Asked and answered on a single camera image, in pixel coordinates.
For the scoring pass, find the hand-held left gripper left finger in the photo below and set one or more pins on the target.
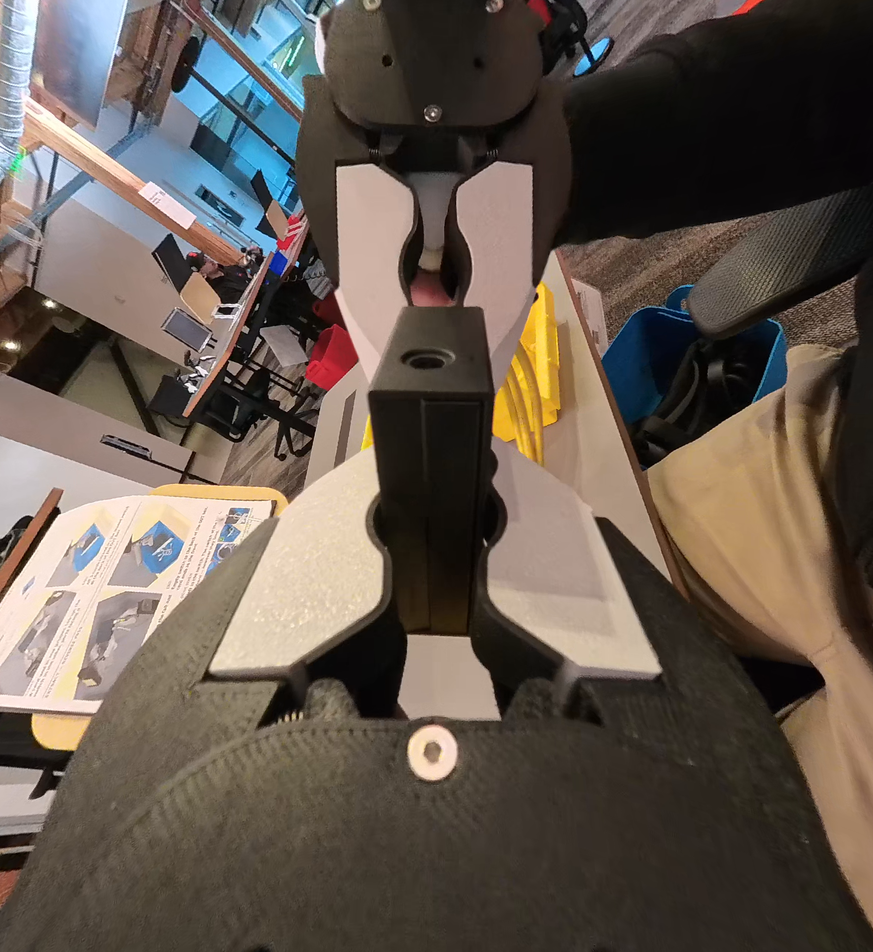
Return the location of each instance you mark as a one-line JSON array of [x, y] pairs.
[[310, 587]]

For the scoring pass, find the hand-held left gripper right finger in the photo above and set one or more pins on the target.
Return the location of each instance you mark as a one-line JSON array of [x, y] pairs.
[[555, 587]]

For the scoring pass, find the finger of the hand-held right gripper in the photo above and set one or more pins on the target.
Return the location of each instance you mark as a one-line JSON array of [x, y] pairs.
[[499, 238], [369, 238]]

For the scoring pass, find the yellow plastic bin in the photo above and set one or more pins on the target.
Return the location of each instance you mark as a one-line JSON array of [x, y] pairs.
[[548, 335]]

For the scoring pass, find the black network switch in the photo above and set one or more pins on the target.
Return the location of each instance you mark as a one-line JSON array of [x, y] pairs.
[[432, 483]]

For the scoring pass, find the person's right forearm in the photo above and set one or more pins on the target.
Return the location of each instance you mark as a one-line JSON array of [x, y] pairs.
[[704, 126]]

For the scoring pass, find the red plastic bin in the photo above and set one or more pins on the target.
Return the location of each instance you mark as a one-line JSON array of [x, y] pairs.
[[291, 236], [328, 357]]

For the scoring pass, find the long wooden office desk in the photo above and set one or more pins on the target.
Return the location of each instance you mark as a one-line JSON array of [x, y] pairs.
[[239, 336]]

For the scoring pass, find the tan chair back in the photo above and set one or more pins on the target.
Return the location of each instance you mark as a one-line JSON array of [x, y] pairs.
[[200, 297]]

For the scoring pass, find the blue plastic bin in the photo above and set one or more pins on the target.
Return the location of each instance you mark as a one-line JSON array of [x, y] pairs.
[[644, 357]]

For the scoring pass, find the black monitor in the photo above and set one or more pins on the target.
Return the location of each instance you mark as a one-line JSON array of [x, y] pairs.
[[171, 260]]

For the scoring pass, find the white hanging sign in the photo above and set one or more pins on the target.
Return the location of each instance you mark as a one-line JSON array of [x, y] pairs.
[[167, 204]]

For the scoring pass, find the grey tablet screen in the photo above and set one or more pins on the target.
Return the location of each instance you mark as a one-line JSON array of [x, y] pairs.
[[183, 329]]

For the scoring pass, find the person's legs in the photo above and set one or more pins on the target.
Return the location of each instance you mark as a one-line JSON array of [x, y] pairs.
[[778, 520]]

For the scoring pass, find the black flat device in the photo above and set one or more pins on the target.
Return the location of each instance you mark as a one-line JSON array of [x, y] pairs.
[[125, 443]]

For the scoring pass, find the printed instruction sheet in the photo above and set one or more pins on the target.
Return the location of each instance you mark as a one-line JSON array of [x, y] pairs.
[[72, 595]]

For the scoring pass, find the black office chair armrest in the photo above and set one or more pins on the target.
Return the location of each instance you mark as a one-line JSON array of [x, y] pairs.
[[778, 260]]

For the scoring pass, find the pale yellow board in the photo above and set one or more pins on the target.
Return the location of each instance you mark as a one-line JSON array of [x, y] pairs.
[[57, 732]]

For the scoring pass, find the dark grey hanging panel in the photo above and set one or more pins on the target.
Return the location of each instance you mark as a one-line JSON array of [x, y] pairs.
[[79, 59]]

